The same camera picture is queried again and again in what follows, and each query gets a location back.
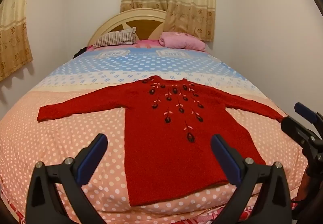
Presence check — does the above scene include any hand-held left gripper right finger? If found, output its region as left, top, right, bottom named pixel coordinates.
left=211, top=134, right=293, bottom=224

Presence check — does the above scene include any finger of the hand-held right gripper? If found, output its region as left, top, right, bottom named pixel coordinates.
left=281, top=116, right=323, bottom=161
left=294, top=102, right=323, bottom=127

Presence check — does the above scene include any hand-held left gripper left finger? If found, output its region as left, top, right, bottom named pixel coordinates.
left=25, top=133, right=109, bottom=224

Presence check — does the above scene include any red knit sweater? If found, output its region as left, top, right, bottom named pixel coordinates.
left=37, top=75, right=288, bottom=207

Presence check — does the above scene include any polka dot bed blanket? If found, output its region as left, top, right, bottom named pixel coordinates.
left=0, top=46, right=311, bottom=224

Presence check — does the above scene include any red plaid bed sheet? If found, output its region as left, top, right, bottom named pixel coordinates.
left=0, top=186, right=298, bottom=224

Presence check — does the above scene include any dark cloth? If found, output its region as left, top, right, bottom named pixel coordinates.
left=73, top=47, right=87, bottom=59

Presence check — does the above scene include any striped pillow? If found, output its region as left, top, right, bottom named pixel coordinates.
left=93, top=27, right=137, bottom=48

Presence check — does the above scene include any pink pillow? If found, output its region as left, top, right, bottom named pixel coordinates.
left=158, top=32, right=206, bottom=52

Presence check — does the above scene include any cream wooden headboard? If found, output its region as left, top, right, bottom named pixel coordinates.
left=87, top=8, right=168, bottom=46

